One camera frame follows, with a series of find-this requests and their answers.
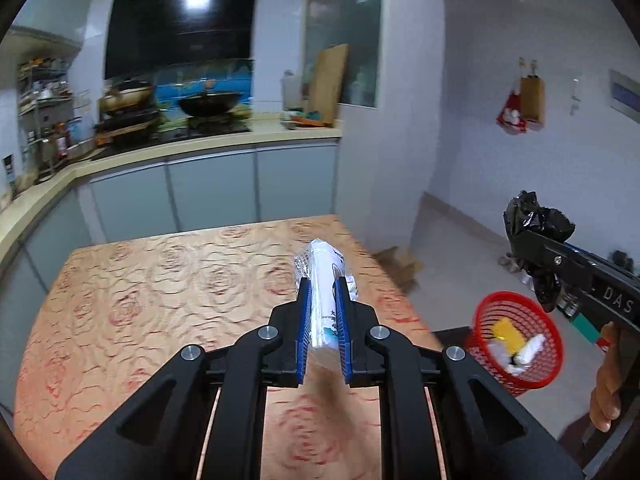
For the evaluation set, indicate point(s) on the beige shoe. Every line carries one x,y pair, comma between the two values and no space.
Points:
504,260
514,264

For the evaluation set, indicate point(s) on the clear plastic bag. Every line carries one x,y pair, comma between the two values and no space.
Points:
322,285

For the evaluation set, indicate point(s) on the black range hood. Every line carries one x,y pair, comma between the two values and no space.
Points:
180,25

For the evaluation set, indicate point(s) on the kitchen counter with cabinets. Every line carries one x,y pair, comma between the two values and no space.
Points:
210,185

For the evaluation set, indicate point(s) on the rose print tablecloth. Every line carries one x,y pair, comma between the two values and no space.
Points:
150,310

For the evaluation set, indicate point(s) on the metal spice rack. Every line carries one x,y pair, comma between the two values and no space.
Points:
45,110

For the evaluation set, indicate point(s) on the black gas stove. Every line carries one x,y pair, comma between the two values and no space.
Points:
150,128

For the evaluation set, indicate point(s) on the wooden cutting board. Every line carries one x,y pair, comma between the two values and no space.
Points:
327,80

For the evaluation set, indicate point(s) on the brown paper bag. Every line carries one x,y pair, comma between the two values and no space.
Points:
531,100

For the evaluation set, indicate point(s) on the golden cooking pot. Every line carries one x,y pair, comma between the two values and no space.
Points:
127,96

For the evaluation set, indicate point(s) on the frosted glass panel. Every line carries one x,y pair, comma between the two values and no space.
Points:
345,10

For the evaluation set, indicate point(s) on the upper wall cabinet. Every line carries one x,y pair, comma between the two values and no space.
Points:
45,40

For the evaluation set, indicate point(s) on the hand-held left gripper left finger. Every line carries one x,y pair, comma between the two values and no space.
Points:
302,330

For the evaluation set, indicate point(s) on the white tissue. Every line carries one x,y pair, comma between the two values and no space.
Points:
531,347

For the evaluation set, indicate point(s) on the black plastic bag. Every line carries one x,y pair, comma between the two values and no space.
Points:
545,220

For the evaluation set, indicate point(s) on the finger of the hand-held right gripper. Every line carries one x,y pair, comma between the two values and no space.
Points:
580,251
557,260

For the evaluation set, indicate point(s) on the white intercom phone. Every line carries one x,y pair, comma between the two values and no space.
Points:
576,95

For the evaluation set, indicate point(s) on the red hanging bag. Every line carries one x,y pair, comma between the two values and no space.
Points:
510,117

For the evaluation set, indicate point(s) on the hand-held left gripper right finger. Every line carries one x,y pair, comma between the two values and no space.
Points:
342,330

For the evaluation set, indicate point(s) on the black wok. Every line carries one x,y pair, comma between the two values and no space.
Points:
210,104

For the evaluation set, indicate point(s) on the red plastic mesh basket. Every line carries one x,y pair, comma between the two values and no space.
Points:
545,375

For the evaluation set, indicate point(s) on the white plastic bottle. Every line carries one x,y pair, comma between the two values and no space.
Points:
290,92

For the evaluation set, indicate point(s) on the black shoe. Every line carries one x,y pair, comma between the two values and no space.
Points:
616,256

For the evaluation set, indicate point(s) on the crinkled clear plastic wrapper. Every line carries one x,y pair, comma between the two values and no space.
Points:
500,356

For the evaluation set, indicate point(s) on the stack of shoe boxes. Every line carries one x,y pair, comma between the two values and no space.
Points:
587,327

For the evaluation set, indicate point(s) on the person's right hand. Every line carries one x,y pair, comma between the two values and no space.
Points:
605,385

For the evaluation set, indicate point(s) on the cardboard box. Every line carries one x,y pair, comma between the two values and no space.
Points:
405,267

